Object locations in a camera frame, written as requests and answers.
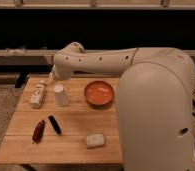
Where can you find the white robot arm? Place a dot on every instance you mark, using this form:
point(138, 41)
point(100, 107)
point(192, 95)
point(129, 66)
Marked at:
point(153, 101)

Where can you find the crumpled white paper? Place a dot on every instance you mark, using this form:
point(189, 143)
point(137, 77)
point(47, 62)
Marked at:
point(16, 52)

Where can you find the white plastic bottle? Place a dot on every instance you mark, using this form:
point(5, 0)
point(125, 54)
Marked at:
point(38, 94)

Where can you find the orange bowl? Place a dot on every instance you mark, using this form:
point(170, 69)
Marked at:
point(99, 93)

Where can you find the white sponge block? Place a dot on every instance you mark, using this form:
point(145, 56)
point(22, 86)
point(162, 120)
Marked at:
point(95, 140)

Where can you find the wooden table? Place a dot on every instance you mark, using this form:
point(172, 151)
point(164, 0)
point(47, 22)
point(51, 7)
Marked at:
point(77, 120)

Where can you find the red-brown pepper toy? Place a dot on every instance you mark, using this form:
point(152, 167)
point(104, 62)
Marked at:
point(38, 132)

